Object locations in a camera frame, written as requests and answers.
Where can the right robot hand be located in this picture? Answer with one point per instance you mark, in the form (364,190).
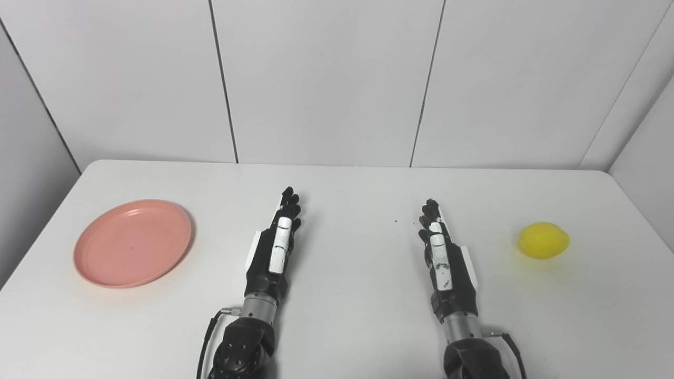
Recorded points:
(453,273)

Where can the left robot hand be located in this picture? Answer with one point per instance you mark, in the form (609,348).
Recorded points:
(266,263)

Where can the yellow lemon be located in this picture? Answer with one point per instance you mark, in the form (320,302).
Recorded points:
(543,240)

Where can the pink round plate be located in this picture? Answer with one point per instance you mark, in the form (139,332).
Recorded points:
(132,243)

